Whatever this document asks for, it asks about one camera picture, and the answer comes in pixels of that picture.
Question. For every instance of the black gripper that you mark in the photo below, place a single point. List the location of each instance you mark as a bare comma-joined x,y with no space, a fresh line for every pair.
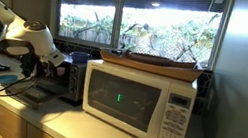
33,64

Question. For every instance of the purple plastic bowl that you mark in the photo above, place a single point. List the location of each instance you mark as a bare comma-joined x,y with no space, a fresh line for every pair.
60,71

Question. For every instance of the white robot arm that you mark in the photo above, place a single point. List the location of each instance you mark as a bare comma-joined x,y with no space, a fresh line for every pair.
21,36

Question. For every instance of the silver toaster oven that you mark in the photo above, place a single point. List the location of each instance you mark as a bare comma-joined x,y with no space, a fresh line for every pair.
73,80

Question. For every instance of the blue plastic bowl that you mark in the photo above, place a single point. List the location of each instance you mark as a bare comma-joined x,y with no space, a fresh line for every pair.
80,57

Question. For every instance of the small teal bowl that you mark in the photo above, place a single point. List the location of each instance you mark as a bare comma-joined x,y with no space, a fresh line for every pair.
7,79

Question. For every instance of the white microwave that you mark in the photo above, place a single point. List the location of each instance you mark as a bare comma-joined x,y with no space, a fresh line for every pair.
131,104

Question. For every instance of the dark wooden dish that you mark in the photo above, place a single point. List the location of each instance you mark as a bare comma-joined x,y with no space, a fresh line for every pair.
156,60

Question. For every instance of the light wooden tray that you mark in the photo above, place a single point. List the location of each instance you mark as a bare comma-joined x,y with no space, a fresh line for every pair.
164,71

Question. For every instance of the window frame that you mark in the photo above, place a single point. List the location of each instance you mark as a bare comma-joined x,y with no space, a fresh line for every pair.
118,14

